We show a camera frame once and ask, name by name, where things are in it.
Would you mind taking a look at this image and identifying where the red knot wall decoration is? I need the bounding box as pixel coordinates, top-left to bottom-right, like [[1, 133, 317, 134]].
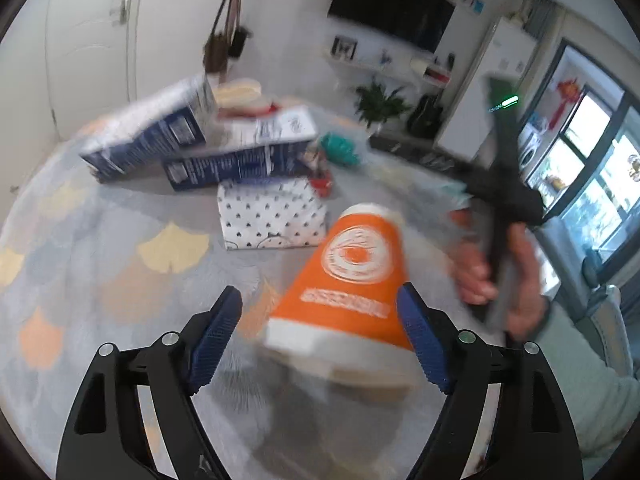
[[550, 79, 586, 131]]

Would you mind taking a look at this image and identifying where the white polka dot box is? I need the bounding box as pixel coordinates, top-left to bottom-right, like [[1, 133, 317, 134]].
[[216, 176, 331, 251]]

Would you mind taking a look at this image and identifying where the black acoustic guitar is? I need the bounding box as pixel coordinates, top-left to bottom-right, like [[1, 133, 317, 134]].
[[406, 94, 446, 140]]

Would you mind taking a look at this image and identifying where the blue and white carton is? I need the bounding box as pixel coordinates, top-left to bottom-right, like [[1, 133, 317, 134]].
[[80, 74, 218, 183], [162, 106, 318, 192]]

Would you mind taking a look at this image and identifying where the black framed glass door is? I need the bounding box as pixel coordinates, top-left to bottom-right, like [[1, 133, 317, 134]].
[[520, 40, 640, 261]]

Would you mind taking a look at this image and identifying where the person's right hand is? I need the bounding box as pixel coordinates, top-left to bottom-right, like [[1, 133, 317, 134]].
[[450, 210, 551, 342]]

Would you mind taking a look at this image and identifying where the white door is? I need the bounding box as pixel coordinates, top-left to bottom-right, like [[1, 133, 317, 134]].
[[45, 0, 143, 136]]

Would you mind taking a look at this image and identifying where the cream and red container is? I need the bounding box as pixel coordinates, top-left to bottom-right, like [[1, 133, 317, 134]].
[[215, 78, 281, 117]]

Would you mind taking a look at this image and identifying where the grey sofa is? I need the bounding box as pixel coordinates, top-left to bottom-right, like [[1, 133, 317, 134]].
[[580, 255, 636, 376]]

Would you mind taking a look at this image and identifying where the dark shoulder bag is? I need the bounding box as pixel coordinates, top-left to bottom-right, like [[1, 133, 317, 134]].
[[227, 0, 254, 59]]

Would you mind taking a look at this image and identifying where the white washing machine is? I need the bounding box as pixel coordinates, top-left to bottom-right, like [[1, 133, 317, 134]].
[[517, 132, 542, 172]]

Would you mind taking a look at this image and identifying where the brown tote bag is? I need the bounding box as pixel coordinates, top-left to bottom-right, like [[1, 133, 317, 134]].
[[204, 0, 236, 73]]

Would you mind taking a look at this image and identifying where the person's right forearm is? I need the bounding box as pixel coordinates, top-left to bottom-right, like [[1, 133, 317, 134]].
[[520, 305, 640, 480]]

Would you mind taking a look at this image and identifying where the orange paper cup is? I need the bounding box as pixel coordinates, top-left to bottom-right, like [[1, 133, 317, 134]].
[[263, 202, 416, 361]]

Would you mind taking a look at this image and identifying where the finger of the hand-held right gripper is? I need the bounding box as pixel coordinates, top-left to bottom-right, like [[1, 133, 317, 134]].
[[369, 136, 471, 181]]

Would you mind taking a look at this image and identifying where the black wall television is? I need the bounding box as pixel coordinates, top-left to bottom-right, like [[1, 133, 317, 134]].
[[327, 0, 457, 53]]

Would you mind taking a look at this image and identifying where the white oval shelf box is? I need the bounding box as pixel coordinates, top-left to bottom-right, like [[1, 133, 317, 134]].
[[410, 57, 453, 86]]

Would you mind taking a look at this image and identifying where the crumpled teal bag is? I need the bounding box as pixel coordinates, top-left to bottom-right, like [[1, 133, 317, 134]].
[[320, 131, 362, 167]]

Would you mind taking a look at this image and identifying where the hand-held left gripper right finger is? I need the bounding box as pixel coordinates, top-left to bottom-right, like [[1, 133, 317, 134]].
[[395, 281, 585, 480]]

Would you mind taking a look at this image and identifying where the red wrapper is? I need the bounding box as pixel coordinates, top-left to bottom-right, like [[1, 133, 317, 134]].
[[309, 169, 335, 197]]

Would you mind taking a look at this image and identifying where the black framed picture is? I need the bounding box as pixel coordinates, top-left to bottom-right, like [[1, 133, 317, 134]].
[[331, 35, 358, 61]]

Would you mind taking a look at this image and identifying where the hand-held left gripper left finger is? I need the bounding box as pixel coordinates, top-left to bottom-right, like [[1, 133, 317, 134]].
[[56, 285, 244, 480]]

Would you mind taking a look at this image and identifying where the white curved wall shelf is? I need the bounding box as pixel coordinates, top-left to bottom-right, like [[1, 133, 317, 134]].
[[322, 47, 421, 81]]

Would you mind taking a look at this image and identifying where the green potted plant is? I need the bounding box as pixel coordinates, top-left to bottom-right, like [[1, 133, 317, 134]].
[[355, 77, 413, 133]]

